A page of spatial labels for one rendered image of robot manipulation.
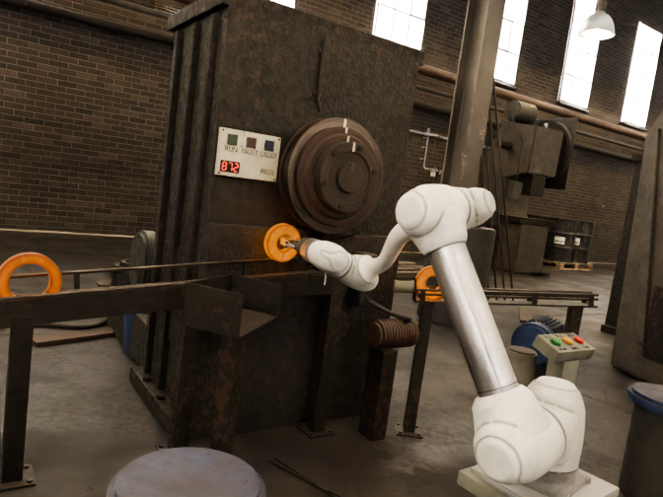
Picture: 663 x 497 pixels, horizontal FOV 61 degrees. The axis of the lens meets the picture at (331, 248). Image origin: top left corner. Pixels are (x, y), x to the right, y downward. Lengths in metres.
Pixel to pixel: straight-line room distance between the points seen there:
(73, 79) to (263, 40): 5.96
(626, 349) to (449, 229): 3.29
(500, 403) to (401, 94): 1.68
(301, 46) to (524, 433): 1.69
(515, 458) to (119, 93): 7.47
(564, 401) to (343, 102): 1.54
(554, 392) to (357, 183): 1.13
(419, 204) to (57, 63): 7.07
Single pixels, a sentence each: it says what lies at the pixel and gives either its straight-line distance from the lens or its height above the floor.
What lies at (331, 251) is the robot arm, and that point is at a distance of 1.89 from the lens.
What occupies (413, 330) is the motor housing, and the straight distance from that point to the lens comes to 2.50.
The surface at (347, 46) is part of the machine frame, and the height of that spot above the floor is 1.67.
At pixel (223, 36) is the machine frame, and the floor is 1.58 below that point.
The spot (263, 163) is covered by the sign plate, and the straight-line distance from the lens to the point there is 2.29.
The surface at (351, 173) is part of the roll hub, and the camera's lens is 2.24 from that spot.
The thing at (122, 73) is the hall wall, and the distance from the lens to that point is 8.28.
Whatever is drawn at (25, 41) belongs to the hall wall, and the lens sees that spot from 8.13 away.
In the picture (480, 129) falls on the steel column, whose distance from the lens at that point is 6.63.
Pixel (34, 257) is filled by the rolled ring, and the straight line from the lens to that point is 1.97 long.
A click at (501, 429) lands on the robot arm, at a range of 1.38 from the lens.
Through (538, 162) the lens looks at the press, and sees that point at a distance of 10.14.
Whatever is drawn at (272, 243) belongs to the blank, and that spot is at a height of 0.82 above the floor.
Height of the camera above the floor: 1.07
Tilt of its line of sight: 6 degrees down
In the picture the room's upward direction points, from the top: 8 degrees clockwise
